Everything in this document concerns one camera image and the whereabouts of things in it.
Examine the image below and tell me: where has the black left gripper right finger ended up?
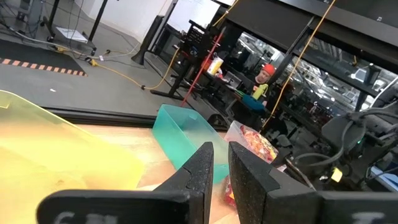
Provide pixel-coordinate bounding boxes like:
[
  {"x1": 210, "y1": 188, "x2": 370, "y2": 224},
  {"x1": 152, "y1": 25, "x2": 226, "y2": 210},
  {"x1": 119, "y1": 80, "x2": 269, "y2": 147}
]
[{"x1": 228, "y1": 141, "x2": 398, "y2": 224}]

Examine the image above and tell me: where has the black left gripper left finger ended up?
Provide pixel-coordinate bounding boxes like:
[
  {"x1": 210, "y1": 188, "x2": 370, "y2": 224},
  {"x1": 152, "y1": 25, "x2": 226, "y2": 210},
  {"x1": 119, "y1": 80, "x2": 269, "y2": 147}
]
[{"x1": 36, "y1": 141, "x2": 215, "y2": 224}]

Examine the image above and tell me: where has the teal plastic bin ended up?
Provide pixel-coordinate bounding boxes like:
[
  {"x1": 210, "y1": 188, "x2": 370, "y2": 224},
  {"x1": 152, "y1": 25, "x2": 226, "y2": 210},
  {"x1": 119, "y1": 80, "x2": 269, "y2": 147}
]
[{"x1": 152, "y1": 103, "x2": 231, "y2": 185}]

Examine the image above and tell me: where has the clear plastic bin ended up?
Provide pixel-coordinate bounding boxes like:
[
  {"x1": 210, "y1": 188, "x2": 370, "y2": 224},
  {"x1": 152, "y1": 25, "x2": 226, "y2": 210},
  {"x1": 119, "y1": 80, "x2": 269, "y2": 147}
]
[{"x1": 223, "y1": 120, "x2": 280, "y2": 165}]

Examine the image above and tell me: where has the blue pouch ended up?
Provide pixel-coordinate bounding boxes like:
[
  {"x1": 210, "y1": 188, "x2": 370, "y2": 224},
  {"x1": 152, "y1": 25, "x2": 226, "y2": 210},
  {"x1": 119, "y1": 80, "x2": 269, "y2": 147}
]
[{"x1": 241, "y1": 94, "x2": 266, "y2": 113}]

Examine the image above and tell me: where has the yellow-green bottle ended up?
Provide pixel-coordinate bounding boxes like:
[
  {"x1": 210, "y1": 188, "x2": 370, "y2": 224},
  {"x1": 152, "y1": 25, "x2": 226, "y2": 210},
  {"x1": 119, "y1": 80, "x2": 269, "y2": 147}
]
[{"x1": 251, "y1": 83, "x2": 269, "y2": 101}]

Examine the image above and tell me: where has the person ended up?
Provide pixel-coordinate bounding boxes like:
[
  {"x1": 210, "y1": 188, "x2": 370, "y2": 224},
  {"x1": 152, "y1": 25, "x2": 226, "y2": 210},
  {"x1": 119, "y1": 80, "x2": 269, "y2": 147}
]
[{"x1": 252, "y1": 63, "x2": 277, "y2": 105}]

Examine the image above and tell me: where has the red pole stand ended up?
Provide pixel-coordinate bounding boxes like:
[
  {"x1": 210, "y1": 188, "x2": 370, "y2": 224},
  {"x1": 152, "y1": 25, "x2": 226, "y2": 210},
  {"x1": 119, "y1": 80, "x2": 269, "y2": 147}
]
[{"x1": 180, "y1": 27, "x2": 227, "y2": 108}]

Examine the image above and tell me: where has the white and yellow canister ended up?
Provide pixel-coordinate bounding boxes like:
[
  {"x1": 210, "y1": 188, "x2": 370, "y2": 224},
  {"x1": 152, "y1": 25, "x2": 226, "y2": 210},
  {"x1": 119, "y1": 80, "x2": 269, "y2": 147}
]
[{"x1": 206, "y1": 56, "x2": 225, "y2": 77}]

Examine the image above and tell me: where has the yellow plastic bin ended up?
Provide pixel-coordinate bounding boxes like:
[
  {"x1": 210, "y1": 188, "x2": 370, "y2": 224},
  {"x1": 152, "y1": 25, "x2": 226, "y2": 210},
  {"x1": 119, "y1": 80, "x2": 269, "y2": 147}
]
[{"x1": 0, "y1": 90, "x2": 146, "y2": 224}]

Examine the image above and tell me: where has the black floor stand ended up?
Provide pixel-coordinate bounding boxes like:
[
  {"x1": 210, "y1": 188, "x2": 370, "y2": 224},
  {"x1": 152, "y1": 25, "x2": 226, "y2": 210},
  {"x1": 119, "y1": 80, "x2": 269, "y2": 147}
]
[{"x1": 132, "y1": 14, "x2": 165, "y2": 66}]

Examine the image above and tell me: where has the whiteboard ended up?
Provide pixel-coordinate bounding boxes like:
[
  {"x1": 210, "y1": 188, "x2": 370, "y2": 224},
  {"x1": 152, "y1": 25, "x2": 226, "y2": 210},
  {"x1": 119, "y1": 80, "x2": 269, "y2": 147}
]
[{"x1": 167, "y1": 0, "x2": 222, "y2": 34}]

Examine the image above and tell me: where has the black mat with hazard stripes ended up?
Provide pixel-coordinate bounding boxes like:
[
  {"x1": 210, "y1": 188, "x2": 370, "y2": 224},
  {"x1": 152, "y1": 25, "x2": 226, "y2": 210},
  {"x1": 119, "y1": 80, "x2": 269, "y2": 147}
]
[{"x1": 0, "y1": 39, "x2": 89, "y2": 78}]

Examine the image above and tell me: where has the black desk frame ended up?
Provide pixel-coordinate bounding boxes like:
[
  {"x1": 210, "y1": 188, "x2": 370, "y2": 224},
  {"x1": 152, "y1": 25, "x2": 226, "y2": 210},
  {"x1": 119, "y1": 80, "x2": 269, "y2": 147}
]
[{"x1": 150, "y1": 18, "x2": 231, "y2": 101}]

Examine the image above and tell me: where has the yellow power cable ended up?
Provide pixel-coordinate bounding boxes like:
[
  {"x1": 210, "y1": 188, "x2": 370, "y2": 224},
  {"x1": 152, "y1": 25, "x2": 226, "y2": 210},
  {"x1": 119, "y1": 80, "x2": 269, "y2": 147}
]
[
  {"x1": 212, "y1": 0, "x2": 240, "y2": 27},
  {"x1": 262, "y1": 0, "x2": 337, "y2": 129},
  {"x1": 83, "y1": 46, "x2": 182, "y2": 91}
]

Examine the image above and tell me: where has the black gantry frame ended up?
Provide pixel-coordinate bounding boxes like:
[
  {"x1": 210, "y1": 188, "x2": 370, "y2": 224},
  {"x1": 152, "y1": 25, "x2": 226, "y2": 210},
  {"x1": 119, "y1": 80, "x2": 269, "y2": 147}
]
[{"x1": 40, "y1": 0, "x2": 109, "y2": 57}]

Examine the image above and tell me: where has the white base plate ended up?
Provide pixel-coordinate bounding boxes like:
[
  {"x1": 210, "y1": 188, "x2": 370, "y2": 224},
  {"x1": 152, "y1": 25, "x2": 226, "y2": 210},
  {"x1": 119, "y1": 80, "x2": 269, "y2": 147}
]
[{"x1": 55, "y1": 26, "x2": 90, "y2": 44}]

